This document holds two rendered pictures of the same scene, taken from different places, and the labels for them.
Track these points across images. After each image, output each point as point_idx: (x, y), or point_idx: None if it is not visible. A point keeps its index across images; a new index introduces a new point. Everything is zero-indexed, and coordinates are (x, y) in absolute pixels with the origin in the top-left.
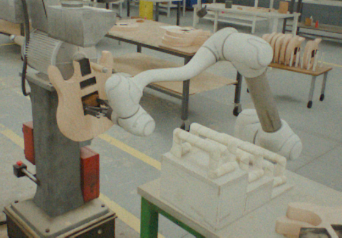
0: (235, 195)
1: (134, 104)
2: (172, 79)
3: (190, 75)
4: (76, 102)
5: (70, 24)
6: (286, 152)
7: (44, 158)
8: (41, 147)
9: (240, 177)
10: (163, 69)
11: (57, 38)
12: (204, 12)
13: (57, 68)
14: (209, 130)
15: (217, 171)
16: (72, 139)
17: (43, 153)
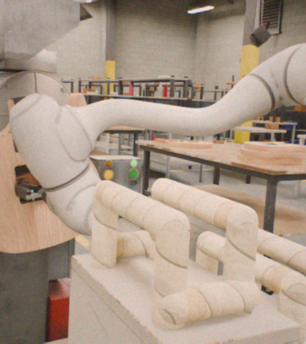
0: None
1: (70, 157)
2: (170, 126)
3: (212, 124)
4: (3, 174)
5: None
6: None
7: None
8: None
9: (266, 340)
10: (153, 103)
11: None
12: (264, 33)
13: None
14: (188, 190)
15: (174, 299)
16: None
17: None
